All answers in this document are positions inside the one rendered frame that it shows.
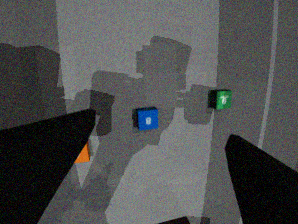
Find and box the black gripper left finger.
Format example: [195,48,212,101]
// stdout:
[0,108,96,224]

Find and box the blue digit block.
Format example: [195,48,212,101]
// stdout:
[136,107,158,131]

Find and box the orange block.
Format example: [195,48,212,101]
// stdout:
[74,143,90,164]

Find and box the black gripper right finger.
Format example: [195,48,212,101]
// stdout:
[225,133,298,224]

